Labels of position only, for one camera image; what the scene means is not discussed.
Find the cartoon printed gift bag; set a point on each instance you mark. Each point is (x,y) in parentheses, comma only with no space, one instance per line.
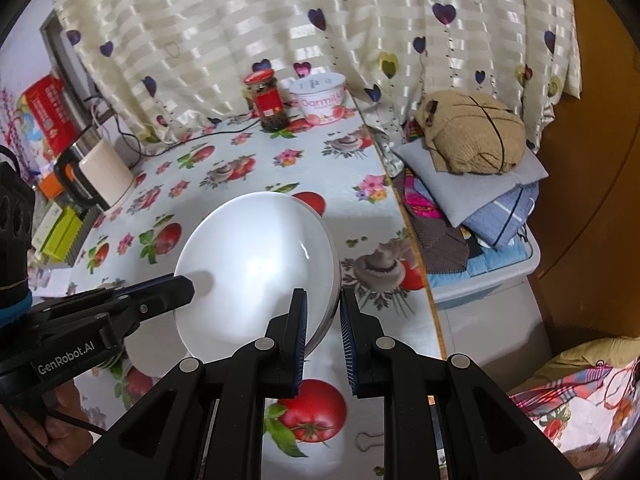
(25,132)

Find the blue striped folded cloth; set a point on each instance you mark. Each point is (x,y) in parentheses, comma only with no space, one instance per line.
(500,220)

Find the black and white striped box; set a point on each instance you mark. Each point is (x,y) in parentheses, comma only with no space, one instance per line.
(80,246)

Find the orange box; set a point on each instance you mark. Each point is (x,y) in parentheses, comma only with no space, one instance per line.
(50,187)

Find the grey window frame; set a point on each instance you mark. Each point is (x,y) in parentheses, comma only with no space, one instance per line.
(60,55)

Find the white plastic storage box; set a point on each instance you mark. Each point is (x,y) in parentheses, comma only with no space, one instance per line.
(480,320)

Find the pink patterned cloth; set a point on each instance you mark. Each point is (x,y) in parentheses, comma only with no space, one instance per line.
(420,202)

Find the olive yellow cushion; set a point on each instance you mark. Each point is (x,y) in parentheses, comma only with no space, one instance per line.
(590,355)

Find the brown wooden cabinet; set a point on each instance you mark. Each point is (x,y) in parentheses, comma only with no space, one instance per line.
(600,185)

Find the white bowl with grey stripe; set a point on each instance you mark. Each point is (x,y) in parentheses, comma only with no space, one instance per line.
(250,260)

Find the cream and black electric kettle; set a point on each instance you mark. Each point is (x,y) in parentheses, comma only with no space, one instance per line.
(102,175)

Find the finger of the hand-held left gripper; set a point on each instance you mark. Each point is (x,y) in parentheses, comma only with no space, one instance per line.
(135,286)
(160,295)

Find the tan knit cloth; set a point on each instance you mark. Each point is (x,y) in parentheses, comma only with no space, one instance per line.
(475,135)

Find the light blue cloth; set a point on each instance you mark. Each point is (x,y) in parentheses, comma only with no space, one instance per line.
(495,262)

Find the cream curtain with heart print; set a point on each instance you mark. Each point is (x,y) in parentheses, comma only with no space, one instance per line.
(250,20)

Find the light green box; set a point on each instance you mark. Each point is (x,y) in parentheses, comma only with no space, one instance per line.
(45,225)

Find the glass jar with red lid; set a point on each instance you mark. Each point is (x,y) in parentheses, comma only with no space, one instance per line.
(267,102)

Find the black binder clip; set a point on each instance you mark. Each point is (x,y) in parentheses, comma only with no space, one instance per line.
(375,442)

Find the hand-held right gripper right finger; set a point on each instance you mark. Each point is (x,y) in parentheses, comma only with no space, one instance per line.
(347,340)

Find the brown knit cloth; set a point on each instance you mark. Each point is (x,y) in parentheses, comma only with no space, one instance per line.
(440,245)

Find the white and pink yogurt tub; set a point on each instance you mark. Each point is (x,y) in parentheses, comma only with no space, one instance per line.
(320,102)

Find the person's left hand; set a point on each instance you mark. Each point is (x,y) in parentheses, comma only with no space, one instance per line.
(65,435)

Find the plaid printed blanket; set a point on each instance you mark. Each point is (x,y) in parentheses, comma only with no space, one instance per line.
(565,395)

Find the grey folded cloth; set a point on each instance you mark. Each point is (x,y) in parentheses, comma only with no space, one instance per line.
(460,195)

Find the red cardboard box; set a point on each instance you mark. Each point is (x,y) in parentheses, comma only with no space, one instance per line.
(47,115)

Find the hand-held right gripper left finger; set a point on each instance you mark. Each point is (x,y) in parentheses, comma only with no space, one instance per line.
(300,340)

